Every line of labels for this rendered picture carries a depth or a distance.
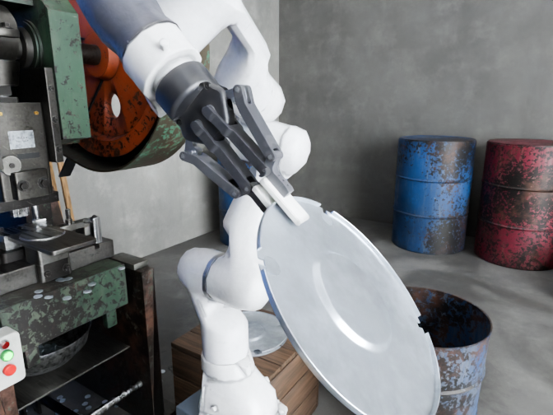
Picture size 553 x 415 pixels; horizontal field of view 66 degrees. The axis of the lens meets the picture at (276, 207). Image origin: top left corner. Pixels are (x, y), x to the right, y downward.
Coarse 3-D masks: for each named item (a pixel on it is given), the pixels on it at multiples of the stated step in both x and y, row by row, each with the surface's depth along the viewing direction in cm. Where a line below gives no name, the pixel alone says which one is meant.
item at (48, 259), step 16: (16, 240) 124; (32, 240) 123; (48, 240) 124; (64, 240) 124; (80, 240) 124; (32, 256) 125; (48, 256) 126; (64, 256) 130; (48, 272) 126; (64, 272) 131
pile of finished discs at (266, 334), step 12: (252, 312) 168; (264, 312) 167; (252, 324) 158; (264, 324) 159; (276, 324) 159; (252, 336) 150; (264, 336) 151; (276, 336) 151; (252, 348) 144; (264, 348) 144; (276, 348) 145
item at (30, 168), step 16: (0, 112) 118; (16, 112) 122; (32, 112) 126; (0, 128) 119; (16, 128) 123; (32, 128) 127; (0, 144) 120; (16, 144) 123; (32, 144) 127; (16, 160) 123; (32, 160) 128; (48, 160) 132; (0, 176) 121; (16, 176) 122; (32, 176) 126; (48, 176) 130; (0, 192) 123; (16, 192) 123; (32, 192) 126; (48, 192) 130
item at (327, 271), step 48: (288, 240) 47; (336, 240) 56; (288, 288) 42; (336, 288) 47; (384, 288) 57; (288, 336) 37; (336, 336) 42; (384, 336) 48; (336, 384) 38; (384, 384) 43; (432, 384) 50
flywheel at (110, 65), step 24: (72, 0) 155; (96, 72) 151; (120, 72) 149; (96, 96) 159; (120, 96) 152; (144, 96) 145; (96, 120) 162; (120, 120) 154; (144, 120) 142; (96, 144) 159; (120, 144) 152; (144, 144) 148
